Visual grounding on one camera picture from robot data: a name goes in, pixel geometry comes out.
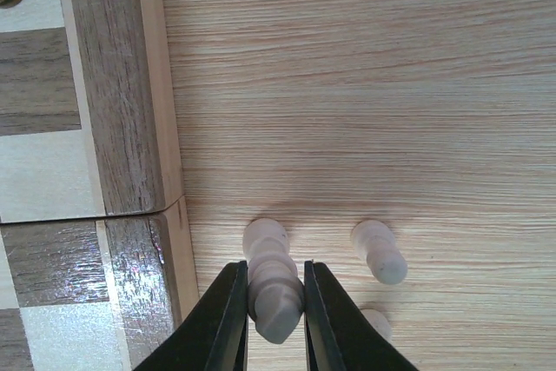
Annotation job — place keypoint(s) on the white pawn right middle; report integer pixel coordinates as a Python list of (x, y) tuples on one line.
[(379, 322)]

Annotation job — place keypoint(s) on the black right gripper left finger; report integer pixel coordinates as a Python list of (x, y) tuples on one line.
[(214, 336)]

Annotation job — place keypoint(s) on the white pawn right upper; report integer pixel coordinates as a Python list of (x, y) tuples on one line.
[(375, 244)]

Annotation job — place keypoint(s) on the white pawn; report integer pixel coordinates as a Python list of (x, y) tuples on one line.
[(375, 244), (379, 322)]

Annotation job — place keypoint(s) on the white piece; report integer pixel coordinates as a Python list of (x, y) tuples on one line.
[(275, 292)]

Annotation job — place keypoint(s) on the wooden chess board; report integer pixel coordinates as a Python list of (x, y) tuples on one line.
[(97, 267)]

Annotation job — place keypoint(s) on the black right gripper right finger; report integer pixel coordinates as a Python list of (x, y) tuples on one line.
[(338, 336)]

